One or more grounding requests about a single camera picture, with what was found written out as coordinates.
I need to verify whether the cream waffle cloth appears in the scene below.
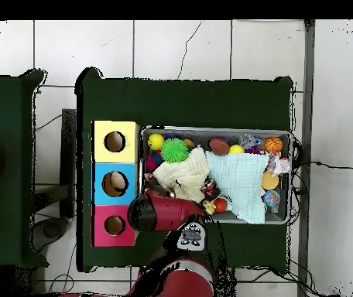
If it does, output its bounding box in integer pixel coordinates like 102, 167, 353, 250
152, 146, 211, 203

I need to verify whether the wooden box with three holes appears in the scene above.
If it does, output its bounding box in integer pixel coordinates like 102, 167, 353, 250
91, 119, 141, 248

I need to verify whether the green spiky rubber ball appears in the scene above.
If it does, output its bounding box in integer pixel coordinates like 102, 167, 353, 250
159, 137, 190, 164

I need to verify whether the yellow smiley foam ball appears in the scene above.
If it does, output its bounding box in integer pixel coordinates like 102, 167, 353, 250
146, 133, 166, 152

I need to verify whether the black and red can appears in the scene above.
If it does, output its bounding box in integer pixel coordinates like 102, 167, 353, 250
200, 178, 221, 200

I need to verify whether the brown toy football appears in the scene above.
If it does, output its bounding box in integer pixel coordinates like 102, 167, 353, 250
207, 138, 231, 156

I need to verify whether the dark green table cloth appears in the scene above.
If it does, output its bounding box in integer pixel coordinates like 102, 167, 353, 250
75, 67, 293, 273
0, 68, 49, 268

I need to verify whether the mint green waffle cloth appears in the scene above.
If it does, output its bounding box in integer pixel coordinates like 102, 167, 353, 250
204, 151, 270, 225

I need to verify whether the peach foam ball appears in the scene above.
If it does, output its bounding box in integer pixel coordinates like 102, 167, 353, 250
261, 169, 280, 191

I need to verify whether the orange toy basketball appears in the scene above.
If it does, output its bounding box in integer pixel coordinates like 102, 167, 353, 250
263, 136, 284, 153

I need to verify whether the globe print foam ball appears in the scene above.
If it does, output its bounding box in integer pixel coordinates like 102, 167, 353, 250
262, 189, 282, 209

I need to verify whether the black upright panel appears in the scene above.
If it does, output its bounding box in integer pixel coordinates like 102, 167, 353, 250
59, 108, 77, 219

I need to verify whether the silver wire mesh bin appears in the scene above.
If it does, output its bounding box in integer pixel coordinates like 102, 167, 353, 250
138, 125, 293, 225

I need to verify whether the grey metal rail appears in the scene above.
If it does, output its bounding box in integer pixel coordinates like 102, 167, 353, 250
296, 19, 316, 297

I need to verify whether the black power cable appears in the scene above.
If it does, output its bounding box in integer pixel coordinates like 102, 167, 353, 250
293, 159, 353, 170

